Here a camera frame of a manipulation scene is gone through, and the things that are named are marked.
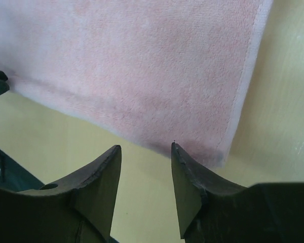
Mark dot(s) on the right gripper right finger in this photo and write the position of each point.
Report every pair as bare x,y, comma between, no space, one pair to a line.
211,208

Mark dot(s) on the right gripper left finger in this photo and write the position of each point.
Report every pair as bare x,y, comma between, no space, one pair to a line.
76,208

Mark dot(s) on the pink towel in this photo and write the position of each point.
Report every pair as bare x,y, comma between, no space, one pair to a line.
152,72

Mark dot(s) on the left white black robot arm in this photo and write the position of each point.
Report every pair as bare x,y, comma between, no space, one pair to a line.
13,176

